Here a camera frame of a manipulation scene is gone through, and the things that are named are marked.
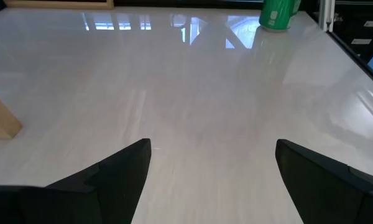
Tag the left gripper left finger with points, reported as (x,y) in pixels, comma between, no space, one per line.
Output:
(112,186)

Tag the silver metal bracket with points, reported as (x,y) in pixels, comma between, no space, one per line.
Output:
(326,15)

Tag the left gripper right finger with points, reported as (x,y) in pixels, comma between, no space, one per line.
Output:
(329,193)

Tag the green Sprite can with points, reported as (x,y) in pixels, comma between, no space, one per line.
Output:
(278,15)

